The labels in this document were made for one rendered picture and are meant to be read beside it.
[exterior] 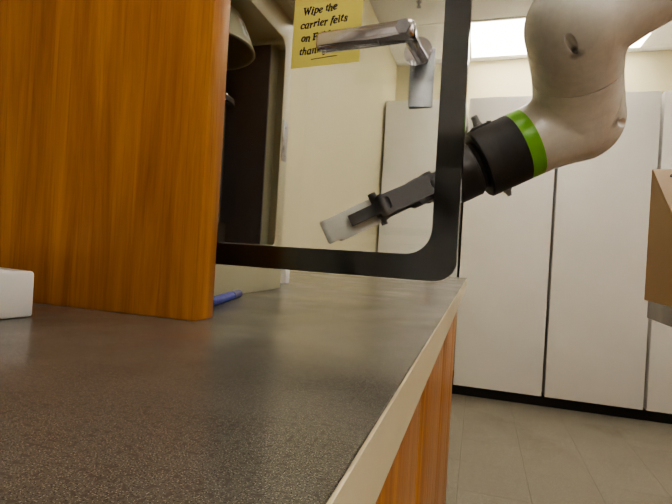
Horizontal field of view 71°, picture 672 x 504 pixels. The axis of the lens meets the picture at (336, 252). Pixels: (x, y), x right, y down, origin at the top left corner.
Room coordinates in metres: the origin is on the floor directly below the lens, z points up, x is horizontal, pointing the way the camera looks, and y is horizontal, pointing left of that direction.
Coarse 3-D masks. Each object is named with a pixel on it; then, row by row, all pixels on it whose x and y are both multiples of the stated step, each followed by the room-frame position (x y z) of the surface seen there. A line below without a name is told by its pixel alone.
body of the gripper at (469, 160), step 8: (464, 144) 0.62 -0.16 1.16; (464, 152) 0.60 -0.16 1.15; (464, 160) 0.60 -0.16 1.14; (472, 160) 0.60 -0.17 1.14; (464, 168) 0.60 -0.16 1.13; (472, 168) 0.60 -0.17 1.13; (480, 168) 0.60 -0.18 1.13; (464, 176) 0.60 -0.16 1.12; (472, 176) 0.60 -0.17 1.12; (480, 176) 0.60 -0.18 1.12; (464, 184) 0.60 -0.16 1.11; (472, 184) 0.60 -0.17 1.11; (480, 184) 0.61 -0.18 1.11; (464, 192) 0.61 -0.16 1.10; (472, 192) 0.61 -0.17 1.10; (480, 192) 0.62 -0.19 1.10; (464, 200) 0.62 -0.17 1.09
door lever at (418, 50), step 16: (320, 32) 0.42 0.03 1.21; (336, 32) 0.41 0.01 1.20; (352, 32) 0.41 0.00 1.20; (368, 32) 0.40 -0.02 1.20; (384, 32) 0.39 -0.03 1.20; (400, 32) 0.38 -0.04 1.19; (416, 32) 0.39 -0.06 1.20; (320, 48) 0.42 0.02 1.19; (336, 48) 0.42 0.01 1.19; (352, 48) 0.41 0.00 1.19; (416, 48) 0.41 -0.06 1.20; (416, 64) 0.43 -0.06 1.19
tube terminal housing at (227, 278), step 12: (216, 276) 0.64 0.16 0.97; (228, 276) 0.67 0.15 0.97; (240, 276) 0.70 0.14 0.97; (252, 276) 0.74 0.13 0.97; (264, 276) 0.78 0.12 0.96; (276, 276) 0.83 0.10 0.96; (216, 288) 0.64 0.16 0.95; (228, 288) 0.67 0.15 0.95; (240, 288) 0.70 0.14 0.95; (252, 288) 0.74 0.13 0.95; (264, 288) 0.78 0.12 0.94; (276, 288) 0.83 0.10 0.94
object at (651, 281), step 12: (660, 180) 1.05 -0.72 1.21; (660, 192) 1.03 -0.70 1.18; (660, 204) 1.03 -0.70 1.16; (660, 216) 1.02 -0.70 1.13; (648, 228) 1.09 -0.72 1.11; (660, 228) 1.02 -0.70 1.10; (648, 240) 1.09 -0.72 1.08; (660, 240) 1.01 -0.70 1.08; (648, 252) 1.08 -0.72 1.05; (660, 252) 1.01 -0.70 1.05; (648, 264) 1.08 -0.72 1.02; (660, 264) 1.01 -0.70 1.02; (648, 276) 1.07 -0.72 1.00; (660, 276) 1.00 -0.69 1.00; (648, 288) 1.07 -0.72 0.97; (660, 288) 1.00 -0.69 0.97; (648, 300) 1.07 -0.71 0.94; (660, 300) 0.99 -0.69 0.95
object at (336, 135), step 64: (256, 0) 0.51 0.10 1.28; (384, 0) 0.45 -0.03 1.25; (448, 0) 0.42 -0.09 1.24; (256, 64) 0.50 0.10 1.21; (384, 64) 0.45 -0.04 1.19; (448, 64) 0.42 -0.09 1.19; (256, 128) 0.50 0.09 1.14; (320, 128) 0.47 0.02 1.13; (384, 128) 0.44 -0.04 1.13; (448, 128) 0.42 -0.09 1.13; (256, 192) 0.50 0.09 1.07; (320, 192) 0.47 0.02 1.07; (384, 192) 0.44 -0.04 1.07; (448, 192) 0.42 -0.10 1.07; (256, 256) 0.50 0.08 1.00; (320, 256) 0.47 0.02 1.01; (384, 256) 0.44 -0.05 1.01; (448, 256) 0.42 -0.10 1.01
